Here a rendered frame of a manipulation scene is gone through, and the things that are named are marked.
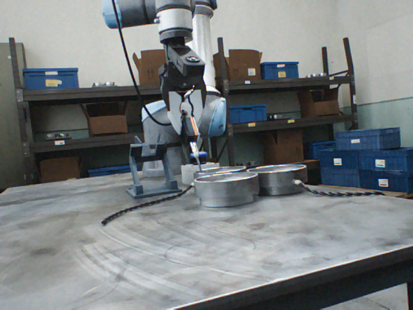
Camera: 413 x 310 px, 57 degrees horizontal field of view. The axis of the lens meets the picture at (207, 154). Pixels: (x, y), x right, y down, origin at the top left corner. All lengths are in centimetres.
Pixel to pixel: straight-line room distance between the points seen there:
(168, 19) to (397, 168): 368
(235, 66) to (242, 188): 410
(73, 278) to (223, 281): 14
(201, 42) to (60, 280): 99
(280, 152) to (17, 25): 333
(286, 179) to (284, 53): 506
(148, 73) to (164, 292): 406
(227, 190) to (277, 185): 10
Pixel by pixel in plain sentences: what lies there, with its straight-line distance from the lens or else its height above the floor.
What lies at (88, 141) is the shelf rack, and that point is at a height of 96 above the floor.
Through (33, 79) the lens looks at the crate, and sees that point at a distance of 420.
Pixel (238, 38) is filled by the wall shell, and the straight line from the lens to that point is 537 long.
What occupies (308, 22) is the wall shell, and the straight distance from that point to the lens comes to 601.
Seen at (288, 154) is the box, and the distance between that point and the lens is 492.
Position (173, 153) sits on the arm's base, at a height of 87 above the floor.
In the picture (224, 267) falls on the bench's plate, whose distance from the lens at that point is 34.
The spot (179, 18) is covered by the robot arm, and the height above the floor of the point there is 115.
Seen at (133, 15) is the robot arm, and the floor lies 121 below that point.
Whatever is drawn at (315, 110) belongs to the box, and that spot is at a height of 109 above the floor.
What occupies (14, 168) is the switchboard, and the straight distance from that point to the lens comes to 442.
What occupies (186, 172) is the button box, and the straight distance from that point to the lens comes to 88.
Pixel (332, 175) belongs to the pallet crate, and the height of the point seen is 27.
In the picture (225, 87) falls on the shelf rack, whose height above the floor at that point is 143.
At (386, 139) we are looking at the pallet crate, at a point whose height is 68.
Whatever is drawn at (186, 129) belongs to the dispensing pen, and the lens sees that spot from 79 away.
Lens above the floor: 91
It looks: 3 degrees down
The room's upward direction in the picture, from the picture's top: 6 degrees counter-clockwise
